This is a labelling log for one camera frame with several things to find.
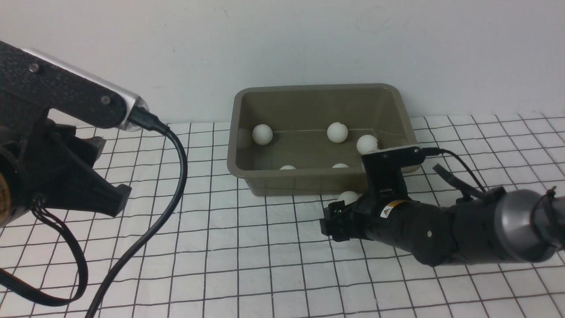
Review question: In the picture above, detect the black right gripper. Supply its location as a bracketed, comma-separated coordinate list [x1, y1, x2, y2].
[320, 195, 424, 248]

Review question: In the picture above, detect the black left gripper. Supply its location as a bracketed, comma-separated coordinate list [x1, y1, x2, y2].
[1, 106, 132, 226]

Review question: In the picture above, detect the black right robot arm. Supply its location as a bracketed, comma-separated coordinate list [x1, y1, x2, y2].
[320, 187, 564, 266]

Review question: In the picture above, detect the olive plastic storage bin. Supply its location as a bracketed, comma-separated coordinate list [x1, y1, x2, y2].
[226, 84, 417, 197]

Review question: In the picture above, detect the white checkered table cloth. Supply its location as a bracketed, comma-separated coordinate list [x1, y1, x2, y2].
[1, 113, 565, 318]

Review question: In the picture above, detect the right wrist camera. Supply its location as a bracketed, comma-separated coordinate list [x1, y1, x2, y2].
[361, 146, 426, 205]

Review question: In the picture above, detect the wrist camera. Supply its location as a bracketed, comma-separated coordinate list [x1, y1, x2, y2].
[0, 42, 149, 131]
[361, 146, 426, 205]

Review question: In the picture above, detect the black camera cable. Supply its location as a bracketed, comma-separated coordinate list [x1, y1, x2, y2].
[84, 108, 188, 318]
[419, 148, 488, 195]

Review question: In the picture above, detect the black left arm wire loop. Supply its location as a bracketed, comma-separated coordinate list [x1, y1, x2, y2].
[0, 205, 89, 307]

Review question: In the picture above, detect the black right camera cable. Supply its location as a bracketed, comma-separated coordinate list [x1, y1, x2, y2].
[419, 148, 488, 195]

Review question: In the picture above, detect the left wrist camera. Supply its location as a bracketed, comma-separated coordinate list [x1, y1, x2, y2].
[0, 42, 149, 131]

